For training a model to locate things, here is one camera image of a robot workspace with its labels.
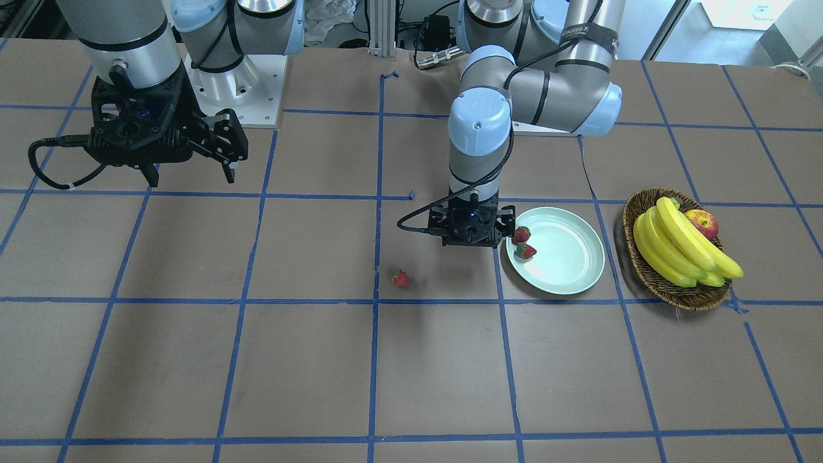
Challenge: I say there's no yellow banana bunch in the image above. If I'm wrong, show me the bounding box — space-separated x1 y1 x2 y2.
631 196 744 288

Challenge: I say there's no red strawberry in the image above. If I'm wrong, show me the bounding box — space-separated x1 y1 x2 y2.
512 241 537 261
511 226 531 245
391 269 410 287

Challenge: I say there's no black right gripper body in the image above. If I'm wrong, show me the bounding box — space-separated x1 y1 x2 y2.
84 64 249 171

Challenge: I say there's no red yellow apple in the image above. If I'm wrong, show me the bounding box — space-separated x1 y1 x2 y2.
684 209 718 241

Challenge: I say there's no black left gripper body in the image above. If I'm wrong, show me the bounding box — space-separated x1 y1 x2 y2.
428 194 516 248

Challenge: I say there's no light green plate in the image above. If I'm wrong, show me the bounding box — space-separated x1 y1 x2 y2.
505 207 606 295

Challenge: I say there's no brown wicker basket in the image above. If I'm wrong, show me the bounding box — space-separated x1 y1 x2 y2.
620 187 743 311

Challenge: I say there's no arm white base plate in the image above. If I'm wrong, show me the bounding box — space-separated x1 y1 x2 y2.
183 55 290 129
512 120 578 137

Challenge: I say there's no aluminium frame post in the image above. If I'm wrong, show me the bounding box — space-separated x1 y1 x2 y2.
364 1 400 60

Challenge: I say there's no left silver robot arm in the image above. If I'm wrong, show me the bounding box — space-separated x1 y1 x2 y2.
424 1 625 248

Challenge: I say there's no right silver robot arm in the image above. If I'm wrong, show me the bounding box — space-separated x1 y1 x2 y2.
28 1 305 190

